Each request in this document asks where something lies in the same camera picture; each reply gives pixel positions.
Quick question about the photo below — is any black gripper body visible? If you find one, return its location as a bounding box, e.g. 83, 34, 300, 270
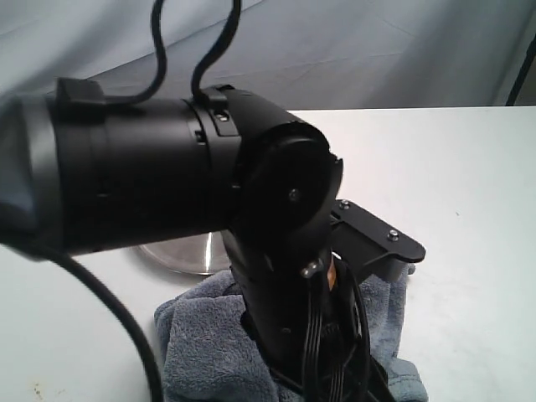
220, 199, 389, 402

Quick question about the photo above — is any grey-blue fluffy towel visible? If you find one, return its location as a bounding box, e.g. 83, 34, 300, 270
154, 271, 428, 401

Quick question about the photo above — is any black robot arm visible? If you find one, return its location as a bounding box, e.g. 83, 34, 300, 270
1, 80, 390, 401

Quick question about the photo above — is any round stainless steel plate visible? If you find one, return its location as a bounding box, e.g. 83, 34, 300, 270
133, 232, 230, 276

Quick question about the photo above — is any grey backdrop cloth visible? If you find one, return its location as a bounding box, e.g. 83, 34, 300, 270
1, 1, 535, 110

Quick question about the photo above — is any black light stand pole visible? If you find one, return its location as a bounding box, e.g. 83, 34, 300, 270
505, 35, 535, 106

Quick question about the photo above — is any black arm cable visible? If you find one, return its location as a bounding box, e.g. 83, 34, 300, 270
0, 239, 164, 402

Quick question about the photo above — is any black wrist ribbon cable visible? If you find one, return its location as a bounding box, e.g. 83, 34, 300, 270
104, 0, 244, 106

